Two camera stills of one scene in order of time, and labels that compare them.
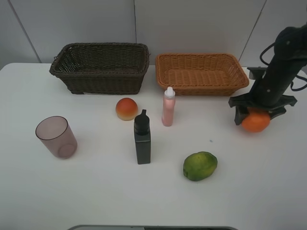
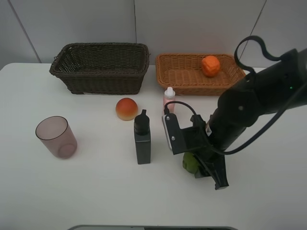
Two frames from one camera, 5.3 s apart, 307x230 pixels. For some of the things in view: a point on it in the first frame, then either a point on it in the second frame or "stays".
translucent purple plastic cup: x=55 y=132 stays
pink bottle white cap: x=168 y=105 stays
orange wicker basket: x=200 y=74 stays
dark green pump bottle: x=142 y=138 stays
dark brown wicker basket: x=102 y=68 stays
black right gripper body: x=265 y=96 to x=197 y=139
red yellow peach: x=126 y=109 stays
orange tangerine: x=257 y=120 to x=210 y=65
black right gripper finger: x=241 y=113 to x=218 y=168
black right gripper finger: x=273 y=114 to x=203 y=171
